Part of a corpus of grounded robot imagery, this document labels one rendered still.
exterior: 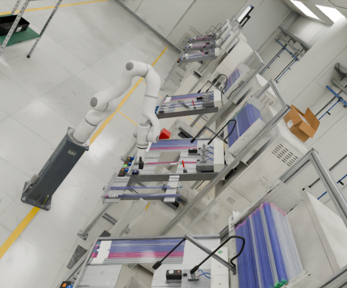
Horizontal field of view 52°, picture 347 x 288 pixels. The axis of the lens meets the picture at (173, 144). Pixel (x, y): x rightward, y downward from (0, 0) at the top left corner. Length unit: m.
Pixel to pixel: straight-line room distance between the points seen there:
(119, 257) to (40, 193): 1.30
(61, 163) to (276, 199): 1.72
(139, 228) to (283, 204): 1.53
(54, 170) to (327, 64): 4.30
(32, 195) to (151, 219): 0.99
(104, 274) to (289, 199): 1.00
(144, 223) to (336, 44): 4.02
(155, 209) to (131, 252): 0.95
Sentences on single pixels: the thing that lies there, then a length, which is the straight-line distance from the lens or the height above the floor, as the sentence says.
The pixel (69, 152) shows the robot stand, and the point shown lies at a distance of 2.84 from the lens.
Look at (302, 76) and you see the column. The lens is 5.84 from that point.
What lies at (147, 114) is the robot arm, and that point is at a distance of 2.38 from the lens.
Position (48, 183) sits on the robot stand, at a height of 0.24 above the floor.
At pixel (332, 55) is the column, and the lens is 5.88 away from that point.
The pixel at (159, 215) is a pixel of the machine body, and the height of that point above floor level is 0.59.
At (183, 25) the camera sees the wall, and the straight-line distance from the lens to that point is 11.28.
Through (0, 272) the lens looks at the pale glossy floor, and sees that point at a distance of 2.73.
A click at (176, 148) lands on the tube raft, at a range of 3.15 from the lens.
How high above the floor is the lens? 2.17
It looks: 23 degrees down
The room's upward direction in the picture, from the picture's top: 41 degrees clockwise
